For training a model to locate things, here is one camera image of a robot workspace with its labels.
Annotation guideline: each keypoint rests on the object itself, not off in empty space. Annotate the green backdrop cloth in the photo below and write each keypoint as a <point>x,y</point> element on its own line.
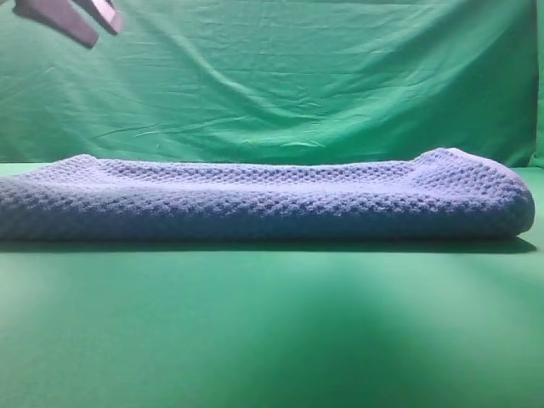
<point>279,82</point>

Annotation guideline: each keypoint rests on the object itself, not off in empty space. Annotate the blue waffle-weave towel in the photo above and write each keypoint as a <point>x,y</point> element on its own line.
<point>442,193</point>

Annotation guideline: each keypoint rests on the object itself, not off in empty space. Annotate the blurred grey gripper finger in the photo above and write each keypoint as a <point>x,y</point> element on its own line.
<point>105,13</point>

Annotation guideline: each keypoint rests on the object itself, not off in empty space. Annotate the black gripper finger at frame edge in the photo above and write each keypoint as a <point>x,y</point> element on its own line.
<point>59,15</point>

